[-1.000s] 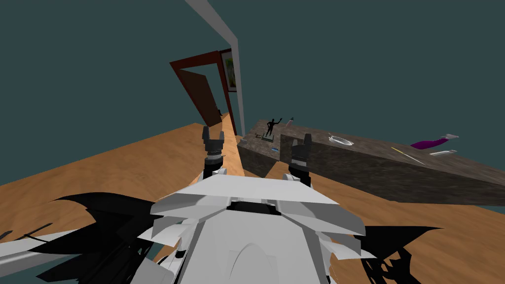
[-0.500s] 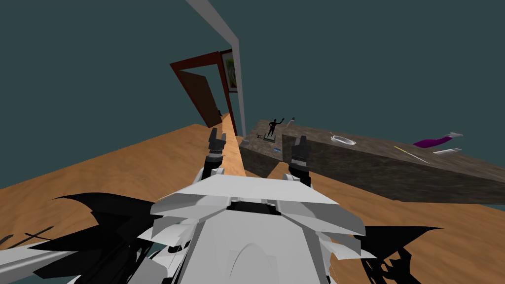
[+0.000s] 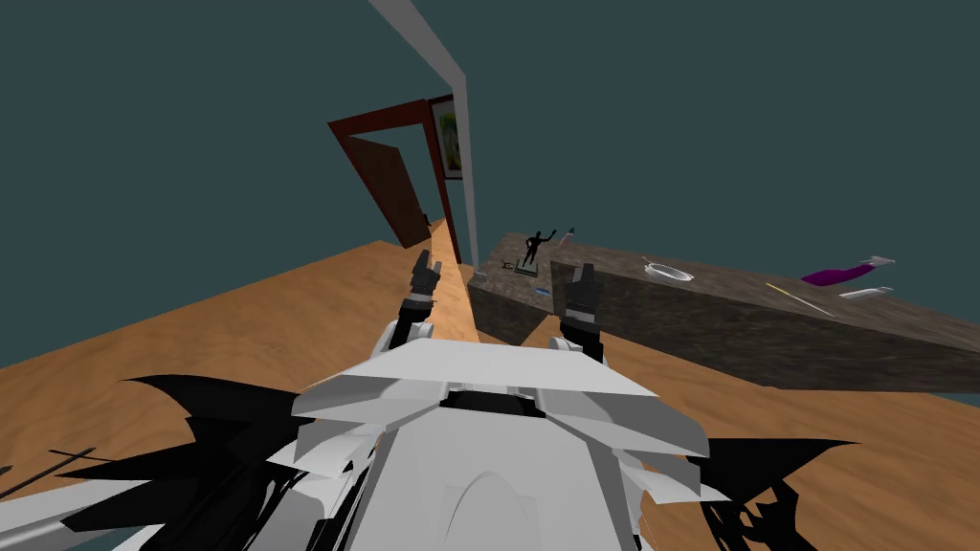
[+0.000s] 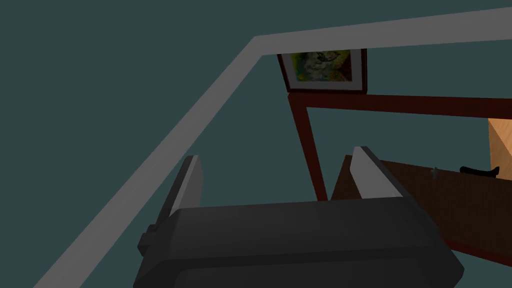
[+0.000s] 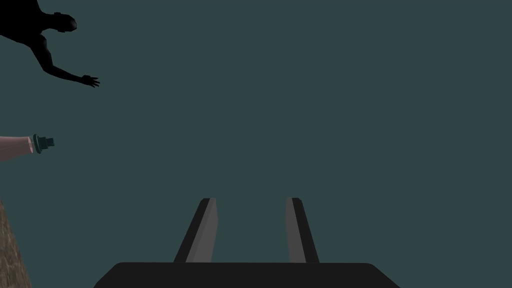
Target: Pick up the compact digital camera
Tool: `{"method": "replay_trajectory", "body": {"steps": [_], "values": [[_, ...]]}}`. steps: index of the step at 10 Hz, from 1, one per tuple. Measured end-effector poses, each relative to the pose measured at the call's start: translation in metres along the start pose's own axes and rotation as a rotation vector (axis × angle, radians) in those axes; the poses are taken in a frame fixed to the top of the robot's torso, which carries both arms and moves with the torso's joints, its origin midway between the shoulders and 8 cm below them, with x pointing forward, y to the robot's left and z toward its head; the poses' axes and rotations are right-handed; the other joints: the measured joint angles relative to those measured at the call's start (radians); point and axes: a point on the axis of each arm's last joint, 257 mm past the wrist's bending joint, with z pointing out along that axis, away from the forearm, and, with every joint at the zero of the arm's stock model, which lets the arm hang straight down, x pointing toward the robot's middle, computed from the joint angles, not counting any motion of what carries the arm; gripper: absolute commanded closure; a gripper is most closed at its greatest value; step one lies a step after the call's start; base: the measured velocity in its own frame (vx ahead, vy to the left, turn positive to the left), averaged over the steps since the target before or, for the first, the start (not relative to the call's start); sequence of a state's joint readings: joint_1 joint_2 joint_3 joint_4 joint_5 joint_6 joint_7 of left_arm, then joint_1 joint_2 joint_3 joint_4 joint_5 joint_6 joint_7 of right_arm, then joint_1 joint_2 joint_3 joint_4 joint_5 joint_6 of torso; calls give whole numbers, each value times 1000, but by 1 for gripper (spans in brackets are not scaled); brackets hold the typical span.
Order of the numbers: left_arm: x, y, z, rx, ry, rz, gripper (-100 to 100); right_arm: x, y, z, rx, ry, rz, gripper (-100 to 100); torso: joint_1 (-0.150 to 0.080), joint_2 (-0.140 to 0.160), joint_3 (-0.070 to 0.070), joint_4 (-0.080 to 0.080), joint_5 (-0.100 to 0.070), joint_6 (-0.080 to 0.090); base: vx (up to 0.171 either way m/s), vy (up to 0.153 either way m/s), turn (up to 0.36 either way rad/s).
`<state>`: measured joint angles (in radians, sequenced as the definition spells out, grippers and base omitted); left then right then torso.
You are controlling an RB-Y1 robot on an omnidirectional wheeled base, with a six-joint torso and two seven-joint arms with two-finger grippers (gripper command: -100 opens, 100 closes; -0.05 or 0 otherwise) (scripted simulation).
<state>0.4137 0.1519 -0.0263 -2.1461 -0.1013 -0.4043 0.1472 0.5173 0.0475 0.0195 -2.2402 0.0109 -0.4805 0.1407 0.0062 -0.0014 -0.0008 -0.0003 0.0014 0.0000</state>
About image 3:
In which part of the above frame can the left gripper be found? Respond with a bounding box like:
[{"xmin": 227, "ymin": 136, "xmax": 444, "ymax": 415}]
[{"xmin": 408, "ymin": 249, "xmax": 445, "ymax": 309}]

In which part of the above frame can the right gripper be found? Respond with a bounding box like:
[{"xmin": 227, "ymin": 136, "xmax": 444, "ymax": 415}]
[{"xmin": 565, "ymin": 262, "xmax": 603, "ymax": 317}]

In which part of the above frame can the black human figurine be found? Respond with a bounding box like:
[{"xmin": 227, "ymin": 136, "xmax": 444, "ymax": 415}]
[{"xmin": 516, "ymin": 228, "xmax": 559, "ymax": 276}]

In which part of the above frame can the brown door leaf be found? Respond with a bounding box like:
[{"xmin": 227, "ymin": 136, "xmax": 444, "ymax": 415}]
[{"xmin": 344, "ymin": 136, "xmax": 433, "ymax": 251}]

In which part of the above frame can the dark brown table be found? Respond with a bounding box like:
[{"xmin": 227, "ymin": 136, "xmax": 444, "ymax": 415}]
[{"xmin": 466, "ymin": 232, "xmax": 980, "ymax": 396}]

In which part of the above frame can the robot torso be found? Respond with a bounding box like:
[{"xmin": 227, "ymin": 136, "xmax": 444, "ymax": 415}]
[{"xmin": 269, "ymin": 336, "xmax": 715, "ymax": 551}]

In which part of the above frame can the yellow pencil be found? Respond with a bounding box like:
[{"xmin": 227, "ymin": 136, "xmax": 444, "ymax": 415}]
[{"xmin": 765, "ymin": 282, "xmax": 835, "ymax": 319}]

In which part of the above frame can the purple and white bottle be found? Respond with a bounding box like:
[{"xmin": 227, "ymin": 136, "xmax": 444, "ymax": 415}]
[{"xmin": 799, "ymin": 255, "xmax": 897, "ymax": 288}]

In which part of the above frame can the framed wall picture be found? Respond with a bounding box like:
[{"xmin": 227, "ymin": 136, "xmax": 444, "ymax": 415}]
[{"xmin": 430, "ymin": 96, "xmax": 465, "ymax": 182}]

